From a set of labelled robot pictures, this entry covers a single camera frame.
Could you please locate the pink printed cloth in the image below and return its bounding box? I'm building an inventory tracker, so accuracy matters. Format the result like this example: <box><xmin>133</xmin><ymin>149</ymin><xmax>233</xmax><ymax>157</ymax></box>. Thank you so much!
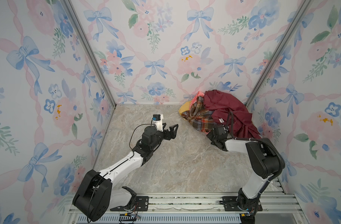
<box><xmin>189</xmin><ymin>91</ymin><xmax>205</xmax><ymax>109</ymax></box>

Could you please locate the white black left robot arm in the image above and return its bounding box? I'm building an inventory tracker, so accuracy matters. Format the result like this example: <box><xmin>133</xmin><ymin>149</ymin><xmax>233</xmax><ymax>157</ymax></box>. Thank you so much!
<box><xmin>72</xmin><ymin>124</ymin><xmax>179</xmax><ymax>223</ymax></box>

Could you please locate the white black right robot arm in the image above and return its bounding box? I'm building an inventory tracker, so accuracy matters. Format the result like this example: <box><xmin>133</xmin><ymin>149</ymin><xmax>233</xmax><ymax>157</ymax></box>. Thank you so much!
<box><xmin>207</xmin><ymin>125</ymin><xmax>285</xmax><ymax>217</ymax></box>

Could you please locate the yellow cloth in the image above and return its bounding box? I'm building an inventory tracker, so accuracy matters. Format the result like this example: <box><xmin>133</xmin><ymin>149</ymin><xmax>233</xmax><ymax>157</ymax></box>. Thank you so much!
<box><xmin>179</xmin><ymin>101</ymin><xmax>191</xmax><ymax>120</ymax></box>

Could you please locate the plaid flannel shirt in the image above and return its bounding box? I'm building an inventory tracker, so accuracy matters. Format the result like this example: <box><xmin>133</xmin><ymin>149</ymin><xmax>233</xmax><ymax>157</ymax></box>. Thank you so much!
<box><xmin>186</xmin><ymin>97</ymin><xmax>217</xmax><ymax>133</ymax></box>

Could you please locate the maroon shirt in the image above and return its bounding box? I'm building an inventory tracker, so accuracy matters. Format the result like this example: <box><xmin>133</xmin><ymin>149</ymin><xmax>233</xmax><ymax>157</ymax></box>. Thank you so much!
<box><xmin>204</xmin><ymin>90</ymin><xmax>261</xmax><ymax>139</ymax></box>

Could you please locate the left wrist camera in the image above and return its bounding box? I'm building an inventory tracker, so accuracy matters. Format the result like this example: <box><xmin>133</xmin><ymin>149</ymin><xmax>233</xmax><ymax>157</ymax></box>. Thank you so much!
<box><xmin>152</xmin><ymin>114</ymin><xmax>164</xmax><ymax>132</ymax></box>

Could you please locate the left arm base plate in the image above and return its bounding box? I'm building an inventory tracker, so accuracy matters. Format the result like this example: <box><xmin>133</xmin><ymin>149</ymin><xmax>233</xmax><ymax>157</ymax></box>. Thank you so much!
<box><xmin>110</xmin><ymin>196</ymin><xmax>149</xmax><ymax>212</ymax></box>

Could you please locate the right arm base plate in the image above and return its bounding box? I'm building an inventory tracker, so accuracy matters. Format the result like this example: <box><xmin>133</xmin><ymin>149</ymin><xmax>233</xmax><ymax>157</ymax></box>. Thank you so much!
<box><xmin>220</xmin><ymin>196</ymin><xmax>263</xmax><ymax>213</ymax></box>

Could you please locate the left corner aluminium post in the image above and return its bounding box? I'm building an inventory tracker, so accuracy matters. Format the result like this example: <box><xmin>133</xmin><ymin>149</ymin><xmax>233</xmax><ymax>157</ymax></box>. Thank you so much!
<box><xmin>60</xmin><ymin>0</ymin><xmax>116</xmax><ymax>109</ymax></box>

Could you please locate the corner aluminium post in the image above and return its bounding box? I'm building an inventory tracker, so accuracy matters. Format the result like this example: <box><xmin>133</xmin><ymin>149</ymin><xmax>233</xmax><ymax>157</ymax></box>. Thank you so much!
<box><xmin>60</xmin><ymin>0</ymin><xmax>116</xmax><ymax>109</ymax></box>
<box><xmin>245</xmin><ymin>0</ymin><xmax>313</xmax><ymax>109</ymax></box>

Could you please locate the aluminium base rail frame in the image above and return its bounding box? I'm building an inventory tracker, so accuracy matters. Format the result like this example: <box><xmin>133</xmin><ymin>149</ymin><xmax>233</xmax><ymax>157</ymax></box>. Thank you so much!
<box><xmin>96</xmin><ymin>179</ymin><xmax>309</xmax><ymax>224</ymax></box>

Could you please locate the right corner aluminium post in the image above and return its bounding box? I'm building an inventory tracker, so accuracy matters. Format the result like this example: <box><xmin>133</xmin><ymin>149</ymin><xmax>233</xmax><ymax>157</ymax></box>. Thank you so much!
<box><xmin>245</xmin><ymin>0</ymin><xmax>313</xmax><ymax>109</ymax></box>

